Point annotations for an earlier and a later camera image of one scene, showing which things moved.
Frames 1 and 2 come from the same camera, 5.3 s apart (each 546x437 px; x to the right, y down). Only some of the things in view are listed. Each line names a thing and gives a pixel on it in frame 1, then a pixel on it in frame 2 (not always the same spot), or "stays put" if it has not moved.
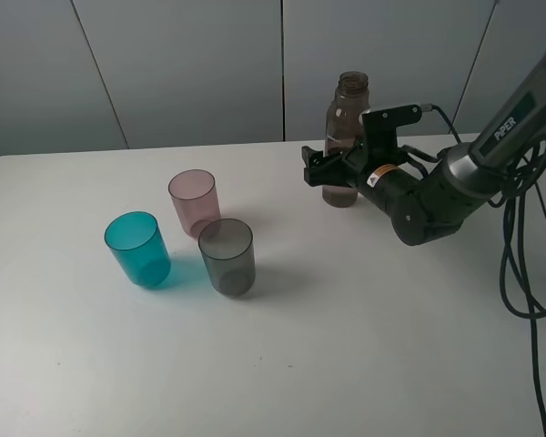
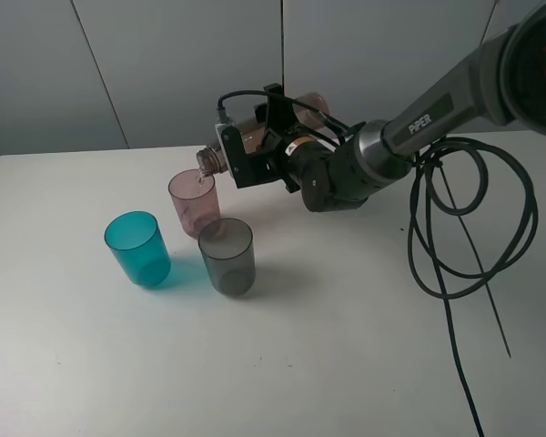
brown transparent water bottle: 344,109 -> 307,108
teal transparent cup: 135,239 stays put
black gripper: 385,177 -> 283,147
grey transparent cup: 227,248 stays put
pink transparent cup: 195,198 stays put
